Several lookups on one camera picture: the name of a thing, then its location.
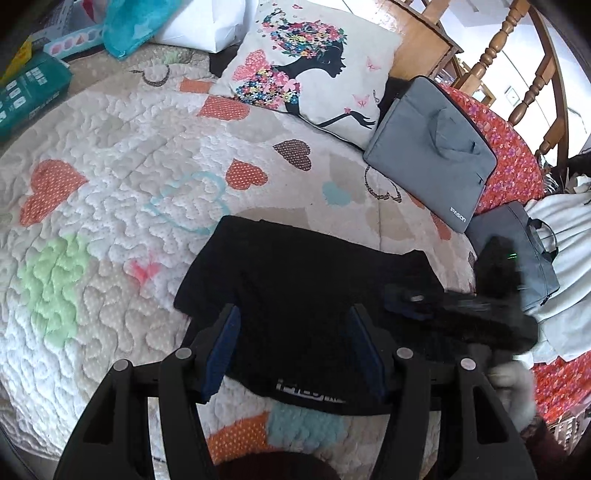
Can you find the green packet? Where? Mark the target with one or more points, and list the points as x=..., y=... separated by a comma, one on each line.
x=27, y=90

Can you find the person's right hand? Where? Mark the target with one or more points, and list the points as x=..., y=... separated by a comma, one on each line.
x=515, y=392

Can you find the cardboard box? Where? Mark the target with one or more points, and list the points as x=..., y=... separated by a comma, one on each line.
x=51, y=21

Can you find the black pants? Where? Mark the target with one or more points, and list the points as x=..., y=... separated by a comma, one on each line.
x=295, y=286

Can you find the wooden spindle headboard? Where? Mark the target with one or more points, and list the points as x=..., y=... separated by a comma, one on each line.
x=538, y=87

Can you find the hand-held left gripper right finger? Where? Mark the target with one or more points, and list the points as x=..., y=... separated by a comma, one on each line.
x=364, y=357

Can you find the heart print quilt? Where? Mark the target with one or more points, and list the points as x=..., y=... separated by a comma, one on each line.
x=115, y=221

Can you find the person's maroon clothing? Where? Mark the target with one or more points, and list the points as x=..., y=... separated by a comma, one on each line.
x=286, y=467

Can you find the person's right forearm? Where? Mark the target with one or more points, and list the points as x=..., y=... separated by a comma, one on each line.
x=547, y=454

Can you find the teal plush cloth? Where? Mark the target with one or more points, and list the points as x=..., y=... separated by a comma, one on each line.
x=122, y=30

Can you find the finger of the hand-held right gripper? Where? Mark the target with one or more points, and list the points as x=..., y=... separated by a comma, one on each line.
x=415, y=302

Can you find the large grey laptop bag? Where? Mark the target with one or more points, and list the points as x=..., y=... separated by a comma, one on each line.
x=429, y=147

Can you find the paint palette tray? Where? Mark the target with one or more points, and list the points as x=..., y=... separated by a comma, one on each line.
x=76, y=42

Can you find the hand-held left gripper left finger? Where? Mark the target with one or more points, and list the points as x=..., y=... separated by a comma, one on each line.
x=224, y=353

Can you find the white cloth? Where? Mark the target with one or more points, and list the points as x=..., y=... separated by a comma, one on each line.
x=570, y=240

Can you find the floral silhouette print pillow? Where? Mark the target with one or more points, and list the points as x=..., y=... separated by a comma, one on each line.
x=309, y=69

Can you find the small grey laptop bag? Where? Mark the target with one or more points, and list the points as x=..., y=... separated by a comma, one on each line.
x=531, y=249

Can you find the wooden chair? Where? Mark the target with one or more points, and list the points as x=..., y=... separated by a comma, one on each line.
x=422, y=44

